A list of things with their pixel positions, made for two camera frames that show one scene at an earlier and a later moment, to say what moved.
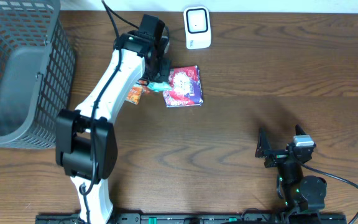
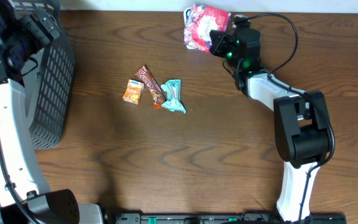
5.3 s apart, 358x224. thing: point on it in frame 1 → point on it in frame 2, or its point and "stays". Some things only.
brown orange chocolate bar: x=145 y=89 → x=155 y=87
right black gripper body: x=277 y=157 → x=226 y=50
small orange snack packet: x=134 y=94 stays
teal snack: x=157 y=86 → x=173 y=102
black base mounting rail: x=184 y=218 stays
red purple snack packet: x=186 y=89 → x=200 y=20
